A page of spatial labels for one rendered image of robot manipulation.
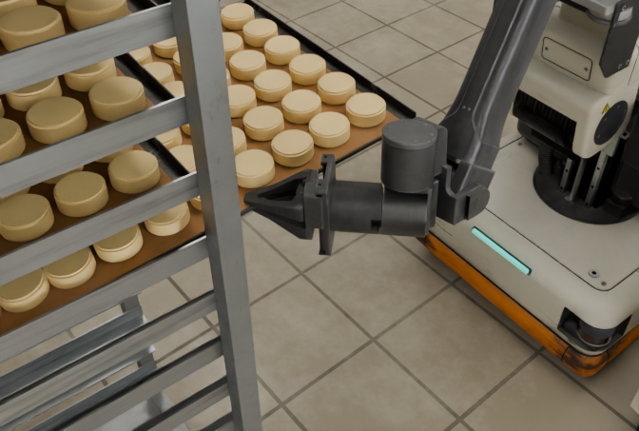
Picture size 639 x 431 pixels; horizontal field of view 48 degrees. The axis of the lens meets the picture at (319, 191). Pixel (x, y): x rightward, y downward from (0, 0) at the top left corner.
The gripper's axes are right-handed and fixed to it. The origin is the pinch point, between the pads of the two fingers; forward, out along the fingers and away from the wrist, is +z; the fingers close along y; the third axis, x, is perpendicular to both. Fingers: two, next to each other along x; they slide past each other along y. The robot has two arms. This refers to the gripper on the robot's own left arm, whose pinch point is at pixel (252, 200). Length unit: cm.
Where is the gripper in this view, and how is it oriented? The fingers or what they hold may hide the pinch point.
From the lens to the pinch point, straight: 80.7
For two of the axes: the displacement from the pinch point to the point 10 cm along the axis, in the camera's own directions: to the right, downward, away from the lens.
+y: 0.4, 7.4, 6.8
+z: -9.9, -0.6, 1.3
